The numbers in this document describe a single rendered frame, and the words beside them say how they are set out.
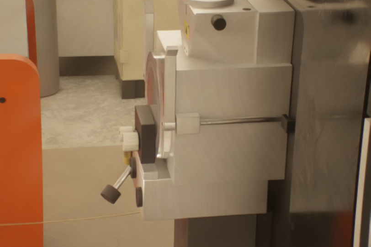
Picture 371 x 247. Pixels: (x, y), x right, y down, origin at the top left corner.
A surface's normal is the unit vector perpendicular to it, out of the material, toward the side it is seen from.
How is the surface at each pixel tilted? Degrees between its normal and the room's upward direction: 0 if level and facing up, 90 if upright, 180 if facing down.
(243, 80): 90
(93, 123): 0
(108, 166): 0
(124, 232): 0
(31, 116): 90
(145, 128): 90
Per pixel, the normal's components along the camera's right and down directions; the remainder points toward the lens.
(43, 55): 0.54, 0.32
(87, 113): 0.03, -0.93
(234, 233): 0.17, 0.37
